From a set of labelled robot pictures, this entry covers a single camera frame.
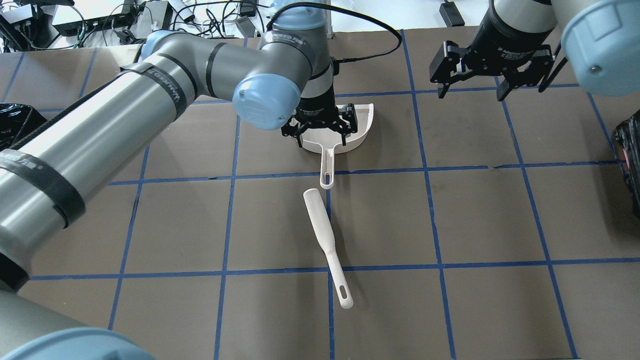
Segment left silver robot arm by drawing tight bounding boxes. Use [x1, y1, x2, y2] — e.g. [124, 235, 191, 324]
[1, 0, 354, 360]

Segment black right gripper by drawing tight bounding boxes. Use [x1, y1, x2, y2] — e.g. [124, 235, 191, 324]
[429, 40, 569, 102]

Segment white plastic dustpan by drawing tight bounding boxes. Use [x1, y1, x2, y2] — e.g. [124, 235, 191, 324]
[301, 103, 375, 190]

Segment black bag lined bin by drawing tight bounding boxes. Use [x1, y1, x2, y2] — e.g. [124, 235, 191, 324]
[0, 103, 48, 151]

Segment black power adapter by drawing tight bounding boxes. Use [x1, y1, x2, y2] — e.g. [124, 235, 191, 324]
[438, 0, 466, 28]

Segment white hand brush dark bristles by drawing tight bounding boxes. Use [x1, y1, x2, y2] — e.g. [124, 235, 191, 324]
[302, 188, 354, 310]

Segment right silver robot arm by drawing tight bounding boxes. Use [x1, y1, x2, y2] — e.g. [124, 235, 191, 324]
[429, 0, 640, 101]

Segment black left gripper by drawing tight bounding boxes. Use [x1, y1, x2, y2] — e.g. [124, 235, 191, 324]
[280, 103, 359, 148]

